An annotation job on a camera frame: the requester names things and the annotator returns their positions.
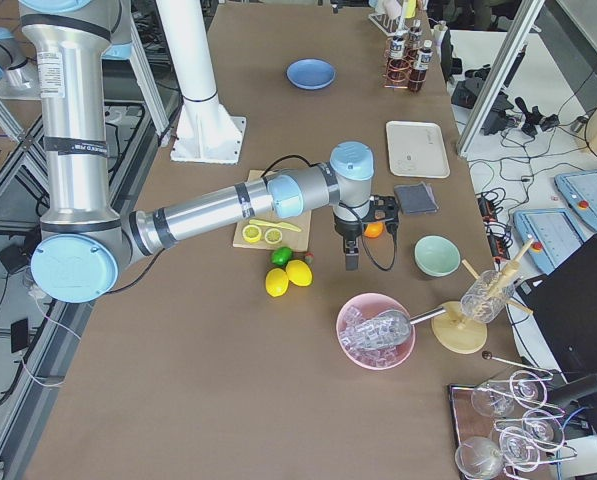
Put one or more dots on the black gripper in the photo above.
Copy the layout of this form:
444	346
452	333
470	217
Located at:
348	229

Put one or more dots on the orange mandarin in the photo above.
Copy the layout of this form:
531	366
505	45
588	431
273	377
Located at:
374	230

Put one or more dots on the blue plate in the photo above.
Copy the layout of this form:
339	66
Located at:
311	74

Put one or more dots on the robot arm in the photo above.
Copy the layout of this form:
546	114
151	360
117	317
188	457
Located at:
85	243

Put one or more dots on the yellow lemon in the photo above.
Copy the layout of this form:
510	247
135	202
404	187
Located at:
276	282
299	273

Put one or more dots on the green lime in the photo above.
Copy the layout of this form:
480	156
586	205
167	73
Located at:
281	256

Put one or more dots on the yellow plastic knife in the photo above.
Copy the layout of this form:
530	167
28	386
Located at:
280	225

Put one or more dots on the lemon slice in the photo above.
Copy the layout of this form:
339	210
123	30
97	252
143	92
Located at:
251	233
273	236

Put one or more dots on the green bowl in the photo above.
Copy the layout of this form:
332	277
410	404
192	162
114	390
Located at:
436	256

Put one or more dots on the metal ice scoop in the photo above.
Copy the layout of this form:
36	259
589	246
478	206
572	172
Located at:
390	328

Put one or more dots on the grey cloth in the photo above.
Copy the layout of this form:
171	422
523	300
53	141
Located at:
416	198

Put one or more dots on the wooden cutting board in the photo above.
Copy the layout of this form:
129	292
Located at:
297	241

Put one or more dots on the pink bowl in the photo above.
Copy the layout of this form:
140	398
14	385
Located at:
356	311

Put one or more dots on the cream rabbit tray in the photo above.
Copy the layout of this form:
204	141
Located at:
416	149

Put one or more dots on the wooden glass stand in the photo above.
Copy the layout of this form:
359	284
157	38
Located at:
457	332

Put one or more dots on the patterned drinking glass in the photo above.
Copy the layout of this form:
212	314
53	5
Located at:
481	303

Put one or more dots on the copper bottle rack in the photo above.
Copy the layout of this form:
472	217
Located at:
409	63

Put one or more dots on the dark drink bottle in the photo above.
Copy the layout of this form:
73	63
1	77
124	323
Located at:
397	65
413	40
420	66

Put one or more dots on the glass tray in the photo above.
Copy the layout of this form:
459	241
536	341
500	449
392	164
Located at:
466	421

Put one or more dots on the teach pendant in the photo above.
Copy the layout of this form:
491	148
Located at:
580	191
555	232

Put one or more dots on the wine glass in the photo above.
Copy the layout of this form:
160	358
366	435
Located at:
528	389
479	458
493	399
518	449

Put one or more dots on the black laptop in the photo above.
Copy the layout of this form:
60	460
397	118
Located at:
564	305

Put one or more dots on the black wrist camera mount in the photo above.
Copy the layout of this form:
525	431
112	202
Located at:
385	210

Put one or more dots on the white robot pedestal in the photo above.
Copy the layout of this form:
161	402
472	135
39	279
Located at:
206	132

